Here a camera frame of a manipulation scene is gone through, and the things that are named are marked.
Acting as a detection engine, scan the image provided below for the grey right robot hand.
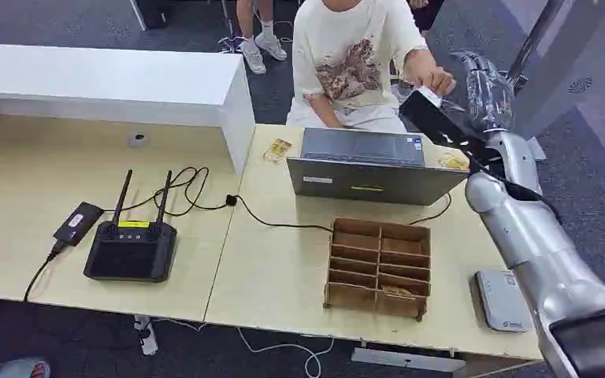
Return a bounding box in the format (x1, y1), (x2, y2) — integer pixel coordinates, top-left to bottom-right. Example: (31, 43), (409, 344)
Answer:
(400, 50), (515, 174)

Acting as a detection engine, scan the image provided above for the person's left hand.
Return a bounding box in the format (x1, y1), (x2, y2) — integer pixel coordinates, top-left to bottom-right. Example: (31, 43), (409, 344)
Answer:
(421, 66), (458, 98)

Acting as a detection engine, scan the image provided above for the standing person in black shirt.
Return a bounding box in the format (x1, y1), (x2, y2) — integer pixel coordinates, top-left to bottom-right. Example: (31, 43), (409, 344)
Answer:
(408, 0), (445, 32)

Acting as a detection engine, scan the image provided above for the grey standing panel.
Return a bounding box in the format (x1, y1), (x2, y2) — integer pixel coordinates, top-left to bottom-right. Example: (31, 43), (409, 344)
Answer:
(510, 0), (605, 163)

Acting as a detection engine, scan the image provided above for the seated person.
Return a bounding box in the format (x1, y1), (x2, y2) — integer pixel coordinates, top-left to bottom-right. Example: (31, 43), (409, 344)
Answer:
(285, 0), (458, 134)

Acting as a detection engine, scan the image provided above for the grey laptop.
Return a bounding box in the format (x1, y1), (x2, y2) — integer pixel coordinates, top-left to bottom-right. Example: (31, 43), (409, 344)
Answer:
(287, 128), (470, 206)

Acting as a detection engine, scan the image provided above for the standing person in white shoes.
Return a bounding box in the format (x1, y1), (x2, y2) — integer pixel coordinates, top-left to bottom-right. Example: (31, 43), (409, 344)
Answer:
(236, 0), (288, 76)

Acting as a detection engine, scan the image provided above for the pale flat box device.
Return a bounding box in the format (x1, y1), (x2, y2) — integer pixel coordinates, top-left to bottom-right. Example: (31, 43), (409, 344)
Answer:
(474, 269), (535, 334)

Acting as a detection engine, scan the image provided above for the card in wooden box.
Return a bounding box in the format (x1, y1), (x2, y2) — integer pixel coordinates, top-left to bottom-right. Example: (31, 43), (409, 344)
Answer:
(379, 284), (414, 299)

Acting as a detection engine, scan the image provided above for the chair base with pole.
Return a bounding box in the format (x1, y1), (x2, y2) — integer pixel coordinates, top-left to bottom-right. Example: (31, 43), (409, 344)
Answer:
(217, 0), (247, 54)

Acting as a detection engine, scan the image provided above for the wooden card box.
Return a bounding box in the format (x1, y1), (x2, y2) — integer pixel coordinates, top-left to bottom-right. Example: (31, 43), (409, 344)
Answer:
(323, 217), (432, 322)

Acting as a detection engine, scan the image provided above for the white desk foot bar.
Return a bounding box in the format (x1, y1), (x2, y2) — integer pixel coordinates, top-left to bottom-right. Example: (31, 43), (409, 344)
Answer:
(351, 347), (464, 375)

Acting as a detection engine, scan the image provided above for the white counter shelf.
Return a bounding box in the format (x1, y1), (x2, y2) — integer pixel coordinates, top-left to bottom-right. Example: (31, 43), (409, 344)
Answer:
(0, 43), (256, 175)

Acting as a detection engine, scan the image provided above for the black controller with two antennas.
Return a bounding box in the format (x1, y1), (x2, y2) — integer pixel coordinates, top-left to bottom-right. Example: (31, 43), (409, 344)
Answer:
(83, 169), (178, 284)

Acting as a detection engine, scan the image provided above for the white power strip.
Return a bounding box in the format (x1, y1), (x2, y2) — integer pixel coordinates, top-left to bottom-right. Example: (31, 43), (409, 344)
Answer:
(133, 315), (159, 357)

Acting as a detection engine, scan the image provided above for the black power adapter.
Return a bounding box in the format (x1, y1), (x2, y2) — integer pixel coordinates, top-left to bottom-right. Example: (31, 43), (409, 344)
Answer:
(53, 202), (106, 248)

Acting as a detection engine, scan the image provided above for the person's shoe with red mark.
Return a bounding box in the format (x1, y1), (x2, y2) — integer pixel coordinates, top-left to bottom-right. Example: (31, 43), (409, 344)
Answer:
(0, 357), (52, 378)

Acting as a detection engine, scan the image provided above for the metal post with round base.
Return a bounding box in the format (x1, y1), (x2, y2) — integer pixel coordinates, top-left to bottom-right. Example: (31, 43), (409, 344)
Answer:
(506, 0), (566, 92)

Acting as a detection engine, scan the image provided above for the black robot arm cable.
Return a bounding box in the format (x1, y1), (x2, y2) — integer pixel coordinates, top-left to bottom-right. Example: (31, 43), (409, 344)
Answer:
(468, 156), (563, 223)

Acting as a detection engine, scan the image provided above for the thin white cable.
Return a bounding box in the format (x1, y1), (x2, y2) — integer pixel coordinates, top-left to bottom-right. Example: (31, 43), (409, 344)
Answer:
(252, 0), (297, 44)

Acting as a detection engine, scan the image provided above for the black looped laptop cable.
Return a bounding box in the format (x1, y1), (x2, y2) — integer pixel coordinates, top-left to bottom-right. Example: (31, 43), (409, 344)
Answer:
(101, 166), (453, 233)

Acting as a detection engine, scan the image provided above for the dark cabinet with white frame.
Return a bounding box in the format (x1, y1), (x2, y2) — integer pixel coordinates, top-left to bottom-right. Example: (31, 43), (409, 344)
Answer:
(128, 0), (172, 32)

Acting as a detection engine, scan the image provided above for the white floor cable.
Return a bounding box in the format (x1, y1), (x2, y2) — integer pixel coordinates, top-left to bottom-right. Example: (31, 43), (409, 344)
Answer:
(150, 317), (336, 378)

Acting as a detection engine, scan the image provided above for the black adapter mains cable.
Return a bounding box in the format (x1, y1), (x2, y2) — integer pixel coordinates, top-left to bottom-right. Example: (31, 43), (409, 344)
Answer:
(23, 240), (69, 304)

